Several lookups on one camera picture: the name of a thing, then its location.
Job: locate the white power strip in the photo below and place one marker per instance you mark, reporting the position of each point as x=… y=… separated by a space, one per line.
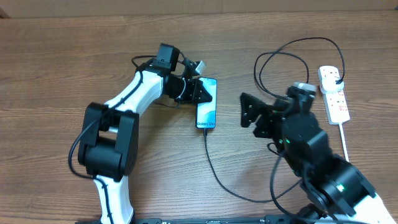
x=335 y=103

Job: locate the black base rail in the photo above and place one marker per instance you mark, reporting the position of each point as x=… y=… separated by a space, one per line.
x=211 y=221

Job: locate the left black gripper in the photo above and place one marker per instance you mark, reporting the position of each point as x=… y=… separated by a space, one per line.
x=200 y=88

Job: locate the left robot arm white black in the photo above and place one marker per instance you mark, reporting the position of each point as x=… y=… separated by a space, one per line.
x=108 y=143

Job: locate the white charger plug adapter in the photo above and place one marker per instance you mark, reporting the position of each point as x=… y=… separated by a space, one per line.
x=331 y=85

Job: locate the Samsung Galaxy smartphone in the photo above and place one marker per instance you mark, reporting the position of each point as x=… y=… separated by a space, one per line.
x=206 y=112

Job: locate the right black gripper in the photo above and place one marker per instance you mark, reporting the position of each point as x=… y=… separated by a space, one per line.
x=257 y=107

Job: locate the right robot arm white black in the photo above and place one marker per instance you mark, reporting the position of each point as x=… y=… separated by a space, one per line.
x=337 y=190

